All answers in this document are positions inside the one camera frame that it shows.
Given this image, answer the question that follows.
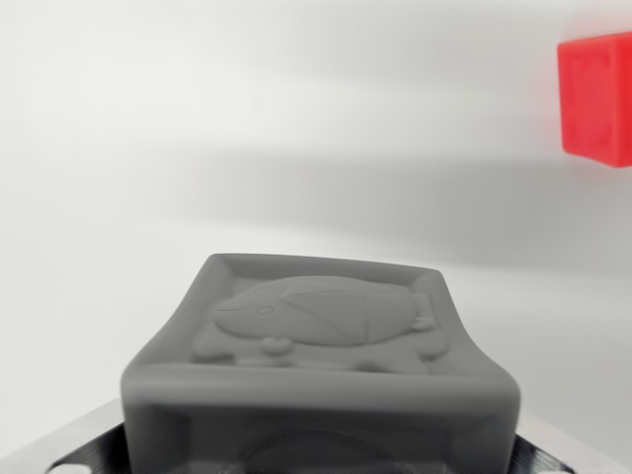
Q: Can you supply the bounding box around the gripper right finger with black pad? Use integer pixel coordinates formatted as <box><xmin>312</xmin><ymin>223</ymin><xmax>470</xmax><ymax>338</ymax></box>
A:
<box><xmin>508</xmin><ymin>408</ymin><xmax>589</xmax><ymax>474</ymax></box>

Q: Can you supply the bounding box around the red embossed cube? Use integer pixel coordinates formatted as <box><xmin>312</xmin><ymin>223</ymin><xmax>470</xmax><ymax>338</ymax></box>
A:
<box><xmin>557</xmin><ymin>30</ymin><xmax>632</xmax><ymax>169</ymax></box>

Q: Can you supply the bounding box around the grey embossed cube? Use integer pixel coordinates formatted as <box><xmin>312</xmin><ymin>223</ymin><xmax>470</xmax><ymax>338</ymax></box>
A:
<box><xmin>120</xmin><ymin>253</ymin><xmax>522</xmax><ymax>474</ymax></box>

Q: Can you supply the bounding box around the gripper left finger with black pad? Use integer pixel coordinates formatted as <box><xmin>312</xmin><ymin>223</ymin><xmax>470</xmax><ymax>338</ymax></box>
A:
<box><xmin>44</xmin><ymin>400</ymin><xmax>130</xmax><ymax>474</ymax></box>

